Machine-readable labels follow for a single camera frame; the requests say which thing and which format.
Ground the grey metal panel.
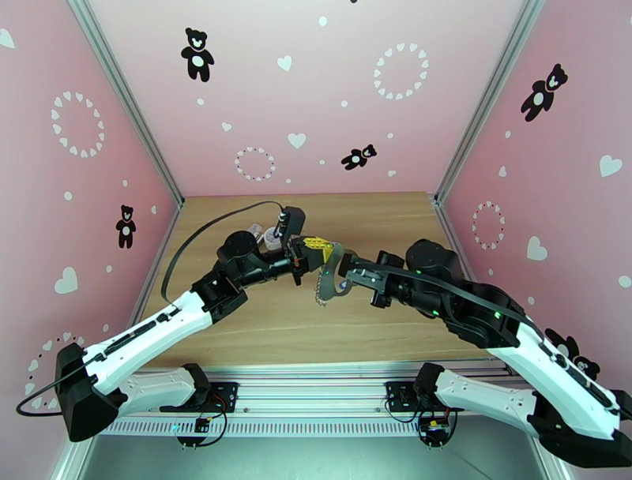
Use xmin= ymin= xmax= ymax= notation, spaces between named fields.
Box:
xmin=81 ymin=419 xmax=549 ymax=480

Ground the aluminium side rail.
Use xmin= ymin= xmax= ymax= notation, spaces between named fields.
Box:
xmin=431 ymin=196 xmax=468 ymax=283
xmin=126 ymin=199 xmax=186 ymax=342

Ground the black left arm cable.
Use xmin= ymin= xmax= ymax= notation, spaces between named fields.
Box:
xmin=14 ymin=199 xmax=284 ymax=418

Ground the aluminium slotted table rail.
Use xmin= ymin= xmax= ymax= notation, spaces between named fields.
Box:
xmin=106 ymin=361 xmax=547 ymax=439

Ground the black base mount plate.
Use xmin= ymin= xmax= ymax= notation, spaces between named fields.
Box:
xmin=206 ymin=381 xmax=240 ymax=414
xmin=385 ymin=381 xmax=421 ymax=414

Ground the aluminium corner post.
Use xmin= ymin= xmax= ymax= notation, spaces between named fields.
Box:
xmin=66 ymin=0 xmax=186 ymax=211
xmin=433 ymin=0 xmax=542 ymax=206

